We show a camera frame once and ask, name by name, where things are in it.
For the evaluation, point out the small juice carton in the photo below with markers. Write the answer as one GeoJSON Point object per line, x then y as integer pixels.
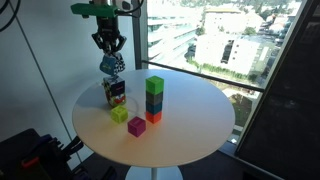
{"type": "Point", "coordinates": [115, 91]}

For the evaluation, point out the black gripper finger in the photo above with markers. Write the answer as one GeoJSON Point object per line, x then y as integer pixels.
{"type": "Point", "coordinates": [100, 41]}
{"type": "Point", "coordinates": [119, 45]}

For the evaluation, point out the blue toy block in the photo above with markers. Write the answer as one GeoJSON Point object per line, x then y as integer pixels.
{"type": "Point", "coordinates": [154, 108]}

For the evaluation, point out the black side panel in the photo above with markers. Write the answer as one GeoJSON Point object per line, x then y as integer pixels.
{"type": "Point", "coordinates": [286, 100]}

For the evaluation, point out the lime yellow toy block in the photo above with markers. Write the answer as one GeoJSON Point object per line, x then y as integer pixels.
{"type": "Point", "coordinates": [119, 114]}

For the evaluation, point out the green toy block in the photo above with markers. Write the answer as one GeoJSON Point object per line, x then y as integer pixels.
{"type": "Point", "coordinates": [154, 85]}

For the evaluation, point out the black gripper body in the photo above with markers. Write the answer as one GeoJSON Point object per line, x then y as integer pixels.
{"type": "Point", "coordinates": [107, 26]}

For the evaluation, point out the dark window railing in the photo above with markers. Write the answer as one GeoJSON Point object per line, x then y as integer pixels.
{"type": "Point", "coordinates": [206, 76]}

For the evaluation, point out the grey window frame post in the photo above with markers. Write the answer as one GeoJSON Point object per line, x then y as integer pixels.
{"type": "Point", "coordinates": [140, 36]}

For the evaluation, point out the orange toy block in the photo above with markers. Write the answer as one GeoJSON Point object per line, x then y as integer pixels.
{"type": "Point", "coordinates": [153, 117]}

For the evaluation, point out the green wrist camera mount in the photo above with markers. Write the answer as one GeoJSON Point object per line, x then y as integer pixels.
{"type": "Point", "coordinates": [95, 10]}

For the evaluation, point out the white table pedestal base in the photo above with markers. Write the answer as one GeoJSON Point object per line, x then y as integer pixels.
{"type": "Point", "coordinates": [166, 174]}

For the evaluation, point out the Franka robot arm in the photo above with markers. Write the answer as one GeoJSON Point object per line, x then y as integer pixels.
{"type": "Point", "coordinates": [123, 4]}

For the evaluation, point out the magenta toy block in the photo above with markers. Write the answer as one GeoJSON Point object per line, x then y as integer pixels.
{"type": "Point", "coordinates": [136, 126]}

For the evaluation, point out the black equipment pile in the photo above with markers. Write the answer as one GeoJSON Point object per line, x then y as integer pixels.
{"type": "Point", "coordinates": [36, 156]}

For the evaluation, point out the white building outside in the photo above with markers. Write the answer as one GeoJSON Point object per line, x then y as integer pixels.
{"type": "Point", "coordinates": [240, 53]}

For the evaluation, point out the fabric owl block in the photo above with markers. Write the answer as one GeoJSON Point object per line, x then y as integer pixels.
{"type": "Point", "coordinates": [111, 65]}

